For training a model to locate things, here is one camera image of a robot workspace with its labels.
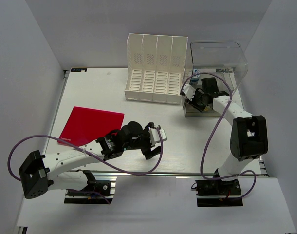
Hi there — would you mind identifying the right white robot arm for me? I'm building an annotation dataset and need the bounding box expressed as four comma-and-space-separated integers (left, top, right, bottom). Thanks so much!
182, 77, 268, 195

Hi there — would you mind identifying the clear acrylic storage box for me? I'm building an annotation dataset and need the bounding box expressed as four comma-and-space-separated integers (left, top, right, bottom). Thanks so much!
184, 40, 248, 107

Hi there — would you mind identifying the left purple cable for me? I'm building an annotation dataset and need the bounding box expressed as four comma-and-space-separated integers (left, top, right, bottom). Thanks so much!
7, 126, 165, 181

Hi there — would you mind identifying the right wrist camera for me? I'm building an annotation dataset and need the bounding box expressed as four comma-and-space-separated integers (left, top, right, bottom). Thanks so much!
180, 84, 196, 101

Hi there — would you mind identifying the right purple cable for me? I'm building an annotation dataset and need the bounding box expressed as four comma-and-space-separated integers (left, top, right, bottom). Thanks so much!
181, 73, 257, 202

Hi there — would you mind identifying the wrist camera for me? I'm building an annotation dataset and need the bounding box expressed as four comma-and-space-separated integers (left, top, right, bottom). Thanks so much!
180, 84, 196, 101
148, 125, 167, 146

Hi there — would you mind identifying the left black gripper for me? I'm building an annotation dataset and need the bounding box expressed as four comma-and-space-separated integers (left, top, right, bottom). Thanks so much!
123, 122, 162, 159

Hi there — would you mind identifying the white file organizer rack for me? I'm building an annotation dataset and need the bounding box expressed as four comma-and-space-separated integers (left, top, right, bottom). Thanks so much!
125, 33, 188, 105

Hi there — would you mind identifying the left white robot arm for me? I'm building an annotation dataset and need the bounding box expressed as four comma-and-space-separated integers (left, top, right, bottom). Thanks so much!
19, 121, 167, 199

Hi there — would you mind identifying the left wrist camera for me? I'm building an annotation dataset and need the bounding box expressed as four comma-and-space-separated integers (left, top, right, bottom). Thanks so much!
148, 125, 167, 146

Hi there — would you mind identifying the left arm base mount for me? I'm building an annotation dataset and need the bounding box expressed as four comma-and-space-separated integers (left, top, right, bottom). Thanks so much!
64, 170, 115, 205

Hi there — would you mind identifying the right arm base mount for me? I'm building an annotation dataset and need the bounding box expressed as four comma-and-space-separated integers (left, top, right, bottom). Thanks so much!
191, 179, 243, 207

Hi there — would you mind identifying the blue lidded jar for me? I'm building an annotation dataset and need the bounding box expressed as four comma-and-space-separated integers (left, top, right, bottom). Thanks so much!
190, 69, 200, 85

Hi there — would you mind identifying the red notebook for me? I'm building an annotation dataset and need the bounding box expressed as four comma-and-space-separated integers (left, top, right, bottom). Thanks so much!
59, 106, 125, 146

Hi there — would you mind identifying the purple cable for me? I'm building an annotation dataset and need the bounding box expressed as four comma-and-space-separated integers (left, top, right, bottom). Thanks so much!
7, 126, 165, 181
181, 73, 257, 202

